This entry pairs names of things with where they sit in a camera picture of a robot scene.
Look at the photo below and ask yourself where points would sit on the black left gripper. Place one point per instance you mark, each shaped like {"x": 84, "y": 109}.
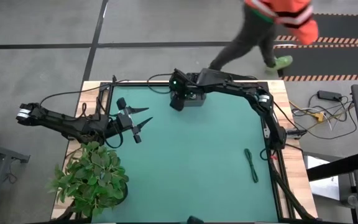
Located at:
{"x": 123, "y": 122}

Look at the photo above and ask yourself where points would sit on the black table-level camera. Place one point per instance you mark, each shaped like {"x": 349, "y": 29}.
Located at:
{"x": 195, "y": 221}

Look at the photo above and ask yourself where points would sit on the teal table mat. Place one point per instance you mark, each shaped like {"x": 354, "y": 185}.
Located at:
{"x": 197, "y": 149}

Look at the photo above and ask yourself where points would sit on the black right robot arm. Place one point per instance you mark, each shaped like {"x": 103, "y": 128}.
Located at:
{"x": 228, "y": 85}

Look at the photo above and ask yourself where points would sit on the white floor sheet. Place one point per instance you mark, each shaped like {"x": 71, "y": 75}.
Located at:
{"x": 322, "y": 186}

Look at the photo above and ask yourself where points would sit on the black power adapter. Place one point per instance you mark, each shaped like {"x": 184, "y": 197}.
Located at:
{"x": 329, "y": 95}

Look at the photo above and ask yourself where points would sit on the person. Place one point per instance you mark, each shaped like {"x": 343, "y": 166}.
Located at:
{"x": 253, "y": 31}

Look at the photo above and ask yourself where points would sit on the black desk beam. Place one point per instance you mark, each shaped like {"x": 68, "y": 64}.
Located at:
{"x": 337, "y": 167}

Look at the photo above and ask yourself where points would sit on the potted green leafy plant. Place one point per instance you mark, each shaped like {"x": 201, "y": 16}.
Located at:
{"x": 92, "y": 174}

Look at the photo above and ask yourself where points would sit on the black hazard-striped floor mat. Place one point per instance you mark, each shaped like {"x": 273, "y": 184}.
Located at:
{"x": 346, "y": 28}
{"x": 325, "y": 63}

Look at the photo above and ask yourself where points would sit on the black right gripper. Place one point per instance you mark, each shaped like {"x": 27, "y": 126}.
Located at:
{"x": 180, "y": 85}

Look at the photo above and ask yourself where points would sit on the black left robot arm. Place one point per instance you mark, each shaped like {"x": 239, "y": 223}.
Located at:
{"x": 73, "y": 127}

